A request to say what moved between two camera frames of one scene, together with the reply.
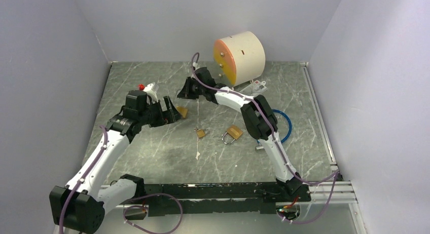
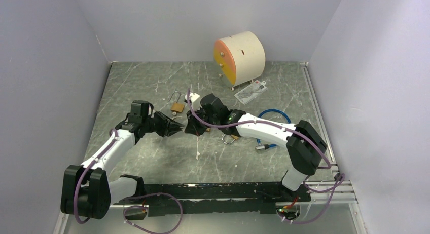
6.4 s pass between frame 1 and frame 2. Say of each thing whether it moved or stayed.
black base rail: stayed
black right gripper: moved
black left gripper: moved
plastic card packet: stayed
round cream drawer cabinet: stayed
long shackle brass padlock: moved
